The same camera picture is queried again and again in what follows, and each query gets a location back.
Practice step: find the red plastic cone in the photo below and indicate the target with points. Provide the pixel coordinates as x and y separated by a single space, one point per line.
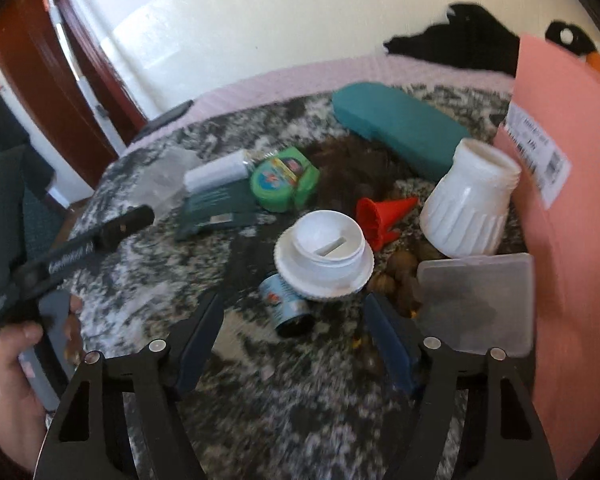
375 215

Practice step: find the dark green box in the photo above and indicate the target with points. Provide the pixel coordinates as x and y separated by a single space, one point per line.
205 210

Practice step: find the brown fur tuft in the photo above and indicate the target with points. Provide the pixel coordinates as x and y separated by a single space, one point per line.
350 165

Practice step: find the white ribbed plastic jar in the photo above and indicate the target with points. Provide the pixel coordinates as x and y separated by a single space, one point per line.
465 210

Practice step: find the pink package with label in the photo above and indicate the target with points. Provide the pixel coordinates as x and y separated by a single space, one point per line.
572 270

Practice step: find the green round container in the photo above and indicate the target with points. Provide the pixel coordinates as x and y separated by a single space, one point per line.
285 185

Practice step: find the speckled black white desktop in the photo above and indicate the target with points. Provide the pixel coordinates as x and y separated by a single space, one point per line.
280 410

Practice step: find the small blue can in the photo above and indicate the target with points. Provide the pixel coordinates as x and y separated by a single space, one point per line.
280 305

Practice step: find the small white bottle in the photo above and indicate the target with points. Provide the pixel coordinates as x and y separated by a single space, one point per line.
215 172

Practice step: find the dark flat device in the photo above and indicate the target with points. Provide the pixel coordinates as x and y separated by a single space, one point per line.
165 116

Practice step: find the penguin plush toy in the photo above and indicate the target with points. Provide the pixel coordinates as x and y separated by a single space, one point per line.
560 35

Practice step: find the pink blanket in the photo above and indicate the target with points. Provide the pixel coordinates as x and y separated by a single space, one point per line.
280 80

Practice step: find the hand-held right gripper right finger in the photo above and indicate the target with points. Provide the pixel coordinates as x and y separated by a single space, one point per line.
391 342

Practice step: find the white slotted jar lid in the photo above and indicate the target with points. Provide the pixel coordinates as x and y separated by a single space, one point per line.
320 272

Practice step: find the pile of brown nuts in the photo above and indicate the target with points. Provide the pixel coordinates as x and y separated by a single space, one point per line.
400 270

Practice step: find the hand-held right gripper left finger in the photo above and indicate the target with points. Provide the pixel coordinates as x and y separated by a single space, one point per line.
200 332

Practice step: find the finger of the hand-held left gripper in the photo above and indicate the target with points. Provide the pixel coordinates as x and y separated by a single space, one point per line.
125 222

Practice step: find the person's left hand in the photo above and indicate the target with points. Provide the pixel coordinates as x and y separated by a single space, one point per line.
15 400

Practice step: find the dark green cloth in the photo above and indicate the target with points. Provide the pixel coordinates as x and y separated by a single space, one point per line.
15 210

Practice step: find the red-brown wooden door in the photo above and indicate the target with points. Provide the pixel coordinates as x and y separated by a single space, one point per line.
45 85

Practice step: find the clear plastic box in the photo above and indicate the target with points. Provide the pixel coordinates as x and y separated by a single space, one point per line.
475 305

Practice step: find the teal oblong case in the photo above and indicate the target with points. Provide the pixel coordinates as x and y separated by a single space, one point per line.
395 120

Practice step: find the clear plastic bag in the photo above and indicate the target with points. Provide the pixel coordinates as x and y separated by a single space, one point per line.
164 175

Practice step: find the black cloth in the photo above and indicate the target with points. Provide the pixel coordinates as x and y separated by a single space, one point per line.
455 40

